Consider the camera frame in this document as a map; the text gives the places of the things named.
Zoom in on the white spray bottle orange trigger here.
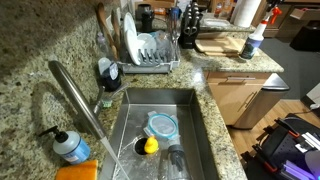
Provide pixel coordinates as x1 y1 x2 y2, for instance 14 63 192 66
239 6 282 60

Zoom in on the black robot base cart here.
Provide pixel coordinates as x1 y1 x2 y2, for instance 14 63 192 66
241 114 320 180

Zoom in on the dish soap bottle dark liquid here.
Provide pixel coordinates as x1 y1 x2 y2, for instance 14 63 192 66
98 57 121 92

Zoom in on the clear bottle black cap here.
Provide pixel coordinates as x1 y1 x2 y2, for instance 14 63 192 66
158 144 192 180

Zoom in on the blue soap pump bottle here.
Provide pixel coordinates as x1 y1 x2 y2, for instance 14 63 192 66
39 126 91 165

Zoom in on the grey dish drying rack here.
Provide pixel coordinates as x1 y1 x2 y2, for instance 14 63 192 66
118 40 180 74

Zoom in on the round container blue lid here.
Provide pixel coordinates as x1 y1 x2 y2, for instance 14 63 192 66
143 111 179 140

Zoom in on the yellow rubber duck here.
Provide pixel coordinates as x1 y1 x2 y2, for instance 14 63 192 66
144 136 159 154

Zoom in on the lower wooden cutting board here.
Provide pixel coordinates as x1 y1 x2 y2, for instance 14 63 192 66
204 51 239 57

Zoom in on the wooden cutting board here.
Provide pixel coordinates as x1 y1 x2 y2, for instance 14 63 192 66
195 37 245 53
204 51 239 57

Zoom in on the large white plate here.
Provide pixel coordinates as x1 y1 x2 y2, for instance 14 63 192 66
123 12 141 65

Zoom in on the wooden spoon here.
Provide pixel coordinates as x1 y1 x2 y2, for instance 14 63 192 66
97 2 119 60
111 10 121 50

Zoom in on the silver kitchen faucet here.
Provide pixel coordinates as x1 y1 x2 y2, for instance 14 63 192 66
48 60 130 140

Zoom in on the black knife block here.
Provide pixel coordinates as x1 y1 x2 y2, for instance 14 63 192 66
178 2 202 49

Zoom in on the stainless steel sink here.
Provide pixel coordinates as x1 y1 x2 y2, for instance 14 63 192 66
99 88 218 180

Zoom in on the upper wooden cutting board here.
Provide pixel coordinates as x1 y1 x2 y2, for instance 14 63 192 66
195 37 245 53

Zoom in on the orange sponge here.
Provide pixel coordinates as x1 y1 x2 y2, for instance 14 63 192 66
55 160 98 180

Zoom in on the paper towel roll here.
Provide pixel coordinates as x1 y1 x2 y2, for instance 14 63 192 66
234 0 261 28

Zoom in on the silver drawer handle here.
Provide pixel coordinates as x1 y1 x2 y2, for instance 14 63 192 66
227 76 256 81

